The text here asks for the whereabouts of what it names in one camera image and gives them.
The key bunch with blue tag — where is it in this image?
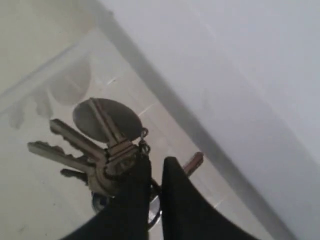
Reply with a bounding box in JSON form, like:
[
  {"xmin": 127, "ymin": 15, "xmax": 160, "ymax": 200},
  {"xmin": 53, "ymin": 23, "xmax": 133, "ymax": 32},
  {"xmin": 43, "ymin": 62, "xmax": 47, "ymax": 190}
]
[{"xmin": 26, "ymin": 96, "xmax": 205, "ymax": 230}]

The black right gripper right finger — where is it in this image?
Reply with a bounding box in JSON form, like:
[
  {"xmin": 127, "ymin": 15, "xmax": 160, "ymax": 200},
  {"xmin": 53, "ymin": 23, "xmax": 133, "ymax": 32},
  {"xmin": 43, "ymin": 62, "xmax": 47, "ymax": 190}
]
[{"xmin": 161, "ymin": 157, "xmax": 253, "ymax": 240}]

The clear drawer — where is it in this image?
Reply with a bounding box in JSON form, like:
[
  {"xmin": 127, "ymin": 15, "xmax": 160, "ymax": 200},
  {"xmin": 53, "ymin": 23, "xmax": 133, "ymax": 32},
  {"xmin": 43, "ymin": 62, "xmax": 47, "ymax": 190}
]
[{"xmin": 0, "ymin": 0, "xmax": 320, "ymax": 240}]

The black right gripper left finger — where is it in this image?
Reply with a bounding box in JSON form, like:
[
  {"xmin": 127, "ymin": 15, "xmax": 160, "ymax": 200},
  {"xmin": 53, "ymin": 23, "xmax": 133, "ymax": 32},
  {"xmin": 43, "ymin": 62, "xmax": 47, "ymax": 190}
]
[{"xmin": 64, "ymin": 156, "xmax": 151, "ymax": 240}]

